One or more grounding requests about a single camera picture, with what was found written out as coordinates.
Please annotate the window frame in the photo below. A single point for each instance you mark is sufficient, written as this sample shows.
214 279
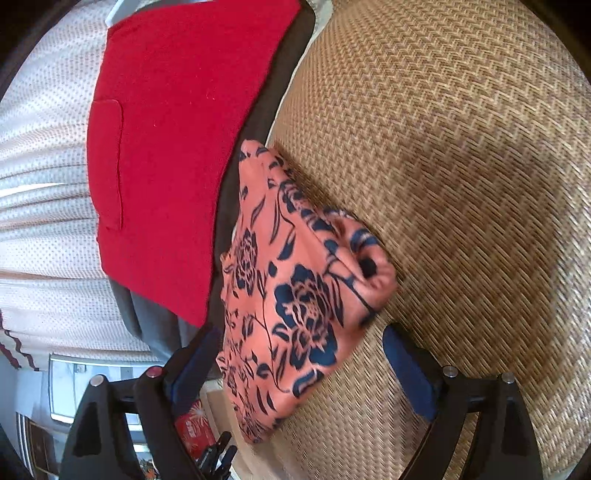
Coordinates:
92 383

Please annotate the grey cloth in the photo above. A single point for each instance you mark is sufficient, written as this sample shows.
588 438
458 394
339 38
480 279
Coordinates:
152 323

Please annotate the pink floral garment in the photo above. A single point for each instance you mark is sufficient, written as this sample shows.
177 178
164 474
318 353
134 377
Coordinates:
295 286

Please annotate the red printed box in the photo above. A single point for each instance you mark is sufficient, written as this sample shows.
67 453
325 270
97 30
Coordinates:
194 427

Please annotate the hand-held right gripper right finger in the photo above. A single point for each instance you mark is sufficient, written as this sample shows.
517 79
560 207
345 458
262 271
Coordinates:
408 364

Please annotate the white dotted curtain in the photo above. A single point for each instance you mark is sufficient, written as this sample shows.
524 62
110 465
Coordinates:
46 184

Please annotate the red knitted garment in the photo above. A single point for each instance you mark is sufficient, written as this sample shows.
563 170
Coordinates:
175 138

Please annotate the woven rattan mat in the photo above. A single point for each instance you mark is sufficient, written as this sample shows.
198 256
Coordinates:
438 207

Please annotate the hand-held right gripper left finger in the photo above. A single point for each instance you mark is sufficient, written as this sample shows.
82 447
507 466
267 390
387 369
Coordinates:
196 369

